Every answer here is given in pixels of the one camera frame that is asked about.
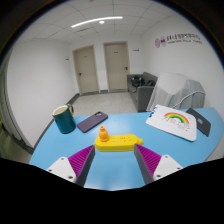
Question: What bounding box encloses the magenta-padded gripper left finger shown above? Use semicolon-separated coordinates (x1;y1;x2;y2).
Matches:
45;144;97;188

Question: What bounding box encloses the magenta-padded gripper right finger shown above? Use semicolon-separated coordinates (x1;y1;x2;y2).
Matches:
133;143;184;185

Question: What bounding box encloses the orange charger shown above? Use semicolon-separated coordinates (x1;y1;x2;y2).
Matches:
98;125;110;143

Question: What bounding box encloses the white rainbow-print mouse pad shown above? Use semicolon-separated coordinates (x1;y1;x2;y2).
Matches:
145;104;198;142

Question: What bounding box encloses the teal mug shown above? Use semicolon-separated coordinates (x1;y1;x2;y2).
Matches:
51;103;77;135

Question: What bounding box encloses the yellow power strip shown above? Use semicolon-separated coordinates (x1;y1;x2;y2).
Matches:
94;133;144;153

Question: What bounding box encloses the purple smartphone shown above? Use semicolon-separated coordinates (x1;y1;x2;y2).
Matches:
76;111;109;134

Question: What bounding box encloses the black notebook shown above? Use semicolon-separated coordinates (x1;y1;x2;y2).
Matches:
185;107;212;137

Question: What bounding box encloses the grey sofa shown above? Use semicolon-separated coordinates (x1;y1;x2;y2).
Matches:
126;71;159;113

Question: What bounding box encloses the white cloth-covered furniture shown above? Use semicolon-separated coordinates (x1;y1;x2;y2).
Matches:
146;71;206;112

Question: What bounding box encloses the black bag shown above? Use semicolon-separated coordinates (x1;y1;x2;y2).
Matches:
131;75;156;88

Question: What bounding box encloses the beige door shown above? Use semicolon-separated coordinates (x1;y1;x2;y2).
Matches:
72;45;100;96
103;41;131;93

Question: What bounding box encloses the long ceiling light strip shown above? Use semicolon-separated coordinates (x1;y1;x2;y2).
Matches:
70;15;124;29

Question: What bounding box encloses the wall lettering sign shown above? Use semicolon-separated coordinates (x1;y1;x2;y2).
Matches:
154;32;203;49

